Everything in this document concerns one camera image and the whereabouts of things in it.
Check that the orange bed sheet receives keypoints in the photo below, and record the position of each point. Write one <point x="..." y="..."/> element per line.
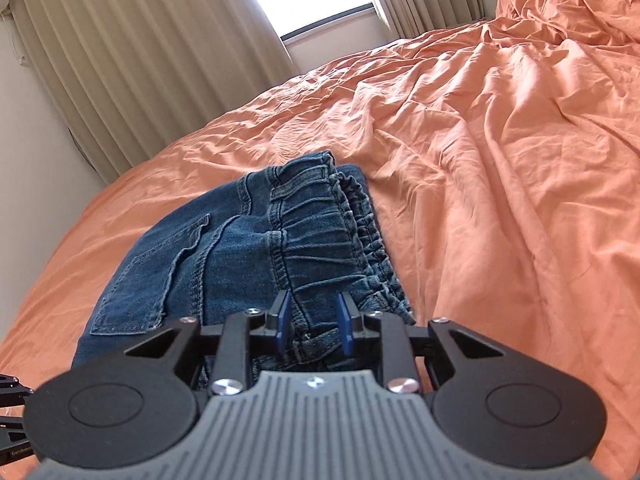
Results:
<point x="503" y="160"/>

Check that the beige curtain left panel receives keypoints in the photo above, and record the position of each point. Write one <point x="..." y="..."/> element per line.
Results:
<point x="130" y="77"/>

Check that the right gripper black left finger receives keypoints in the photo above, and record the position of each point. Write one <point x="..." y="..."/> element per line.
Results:
<point x="245" y="335"/>

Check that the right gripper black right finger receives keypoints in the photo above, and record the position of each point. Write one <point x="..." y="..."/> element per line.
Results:
<point x="381" y="339"/>

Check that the blue denim jeans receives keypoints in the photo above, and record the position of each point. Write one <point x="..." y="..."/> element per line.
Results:
<point x="307" y="227"/>

